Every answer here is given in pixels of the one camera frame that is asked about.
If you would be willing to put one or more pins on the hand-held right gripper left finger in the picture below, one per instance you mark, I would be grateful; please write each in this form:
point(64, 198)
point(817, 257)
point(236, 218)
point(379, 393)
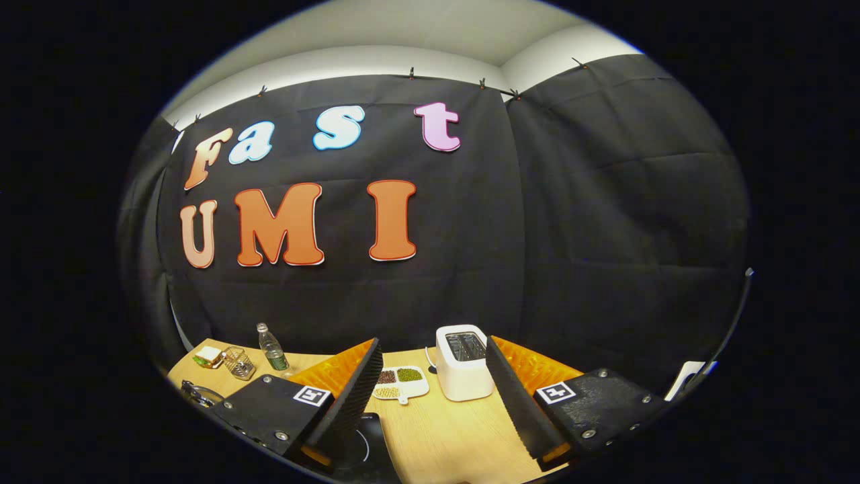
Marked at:
point(349, 403)

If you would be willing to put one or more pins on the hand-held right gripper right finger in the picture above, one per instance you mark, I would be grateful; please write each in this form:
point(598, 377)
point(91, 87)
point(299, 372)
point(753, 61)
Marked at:
point(517, 403)

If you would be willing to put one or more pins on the black induction cooktop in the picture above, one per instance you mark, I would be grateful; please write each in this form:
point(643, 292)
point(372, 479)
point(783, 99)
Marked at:
point(366, 447)

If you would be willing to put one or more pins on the white divided bean plate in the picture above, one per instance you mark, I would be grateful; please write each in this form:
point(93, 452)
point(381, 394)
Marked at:
point(403, 382)

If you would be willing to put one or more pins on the white toaster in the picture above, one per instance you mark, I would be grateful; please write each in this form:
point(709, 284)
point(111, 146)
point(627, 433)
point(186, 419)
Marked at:
point(463, 373)

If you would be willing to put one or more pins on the clear plastic water bottle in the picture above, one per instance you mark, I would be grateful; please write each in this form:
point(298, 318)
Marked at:
point(272, 353)

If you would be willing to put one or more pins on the sandwich with lettuce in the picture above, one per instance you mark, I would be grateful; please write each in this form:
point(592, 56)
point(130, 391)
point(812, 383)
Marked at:
point(208, 356)

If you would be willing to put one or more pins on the white flat object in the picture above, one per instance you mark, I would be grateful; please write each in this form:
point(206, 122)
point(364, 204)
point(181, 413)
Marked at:
point(685, 376)

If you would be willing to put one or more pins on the thin dark rod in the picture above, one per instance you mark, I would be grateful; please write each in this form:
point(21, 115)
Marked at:
point(732, 323)

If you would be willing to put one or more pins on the row of black cloth clips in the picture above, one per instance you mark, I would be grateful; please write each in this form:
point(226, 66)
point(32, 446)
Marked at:
point(411, 72)

